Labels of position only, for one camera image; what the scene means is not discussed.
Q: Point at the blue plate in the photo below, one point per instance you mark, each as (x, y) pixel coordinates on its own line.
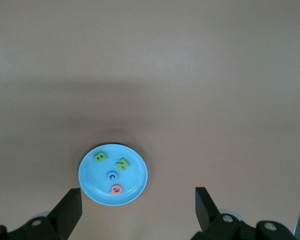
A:
(95, 185)

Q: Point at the pink foam letter Q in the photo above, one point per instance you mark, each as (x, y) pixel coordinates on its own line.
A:
(111, 190)

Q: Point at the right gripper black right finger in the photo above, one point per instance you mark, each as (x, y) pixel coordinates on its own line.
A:
(215, 222)

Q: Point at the blue foam letter C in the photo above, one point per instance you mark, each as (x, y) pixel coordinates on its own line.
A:
(108, 175)

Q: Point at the green foam letter N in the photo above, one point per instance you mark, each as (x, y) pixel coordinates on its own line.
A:
(122, 164)

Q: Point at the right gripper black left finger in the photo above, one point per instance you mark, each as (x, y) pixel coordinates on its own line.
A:
(57, 220)

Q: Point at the green foam letter B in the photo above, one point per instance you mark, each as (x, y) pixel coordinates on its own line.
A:
(100, 157)

